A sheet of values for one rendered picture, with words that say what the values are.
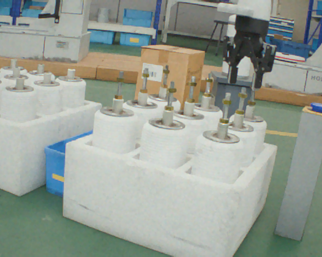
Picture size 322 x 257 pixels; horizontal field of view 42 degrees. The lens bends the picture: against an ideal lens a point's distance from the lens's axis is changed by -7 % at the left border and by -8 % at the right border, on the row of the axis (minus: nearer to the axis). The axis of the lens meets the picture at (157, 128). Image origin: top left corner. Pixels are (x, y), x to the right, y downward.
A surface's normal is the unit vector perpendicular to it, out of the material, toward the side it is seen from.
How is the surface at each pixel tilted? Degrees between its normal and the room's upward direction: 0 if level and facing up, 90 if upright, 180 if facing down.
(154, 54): 90
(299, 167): 90
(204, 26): 90
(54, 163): 92
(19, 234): 0
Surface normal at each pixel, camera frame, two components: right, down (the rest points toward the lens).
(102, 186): -0.43, 0.18
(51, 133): 0.91, 0.22
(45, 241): 0.12, -0.96
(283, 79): 0.03, 0.26
